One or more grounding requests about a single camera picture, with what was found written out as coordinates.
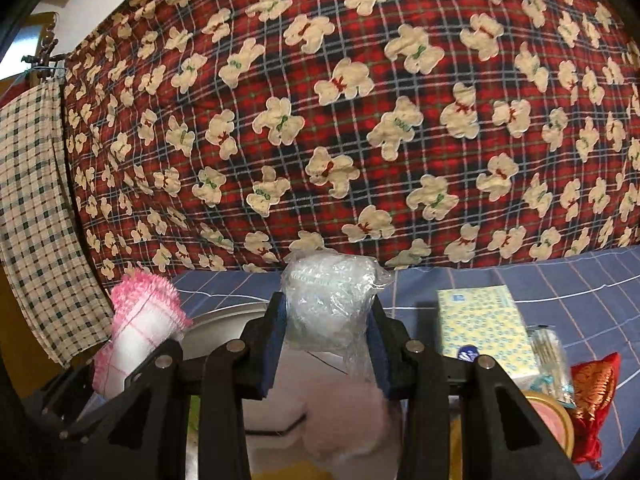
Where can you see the cotton swab packet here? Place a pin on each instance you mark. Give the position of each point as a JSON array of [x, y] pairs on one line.
[[547, 360]]

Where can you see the pale pink fluffy cloth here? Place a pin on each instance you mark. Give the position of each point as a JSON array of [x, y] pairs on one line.
[[350, 420]]

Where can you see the clear plastic bag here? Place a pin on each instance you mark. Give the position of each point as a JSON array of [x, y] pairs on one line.
[[330, 300]]

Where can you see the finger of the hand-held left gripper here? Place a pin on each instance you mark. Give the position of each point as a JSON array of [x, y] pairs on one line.
[[70, 395]]

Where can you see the red plaid bear blanket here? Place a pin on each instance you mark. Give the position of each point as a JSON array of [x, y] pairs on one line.
[[350, 135]]

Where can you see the pink frilled white cloth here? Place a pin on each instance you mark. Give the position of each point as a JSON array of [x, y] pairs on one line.
[[132, 330]]

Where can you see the blue checked bed sheet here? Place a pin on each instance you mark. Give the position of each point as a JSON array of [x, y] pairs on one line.
[[575, 300]]

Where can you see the yellow blue tissue box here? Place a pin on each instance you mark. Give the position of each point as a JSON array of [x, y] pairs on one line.
[[480, 320]]

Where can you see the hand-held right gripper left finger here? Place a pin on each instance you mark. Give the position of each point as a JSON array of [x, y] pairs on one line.
[[272, 347]]

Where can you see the red gold fabric pouch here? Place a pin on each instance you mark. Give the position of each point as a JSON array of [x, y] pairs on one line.
[[595, 395]]

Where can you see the cream green checked cloth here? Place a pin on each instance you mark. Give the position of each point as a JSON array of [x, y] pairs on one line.
[[40, 210]]

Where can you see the round yellow tin lid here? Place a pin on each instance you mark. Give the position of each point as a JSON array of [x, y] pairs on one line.
[[550, 417]]

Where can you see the round silver metal tin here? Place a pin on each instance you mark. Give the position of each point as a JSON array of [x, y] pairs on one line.
[[220, 322]]

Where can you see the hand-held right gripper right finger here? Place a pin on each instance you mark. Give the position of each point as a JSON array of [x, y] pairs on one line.
[[380, 355]]

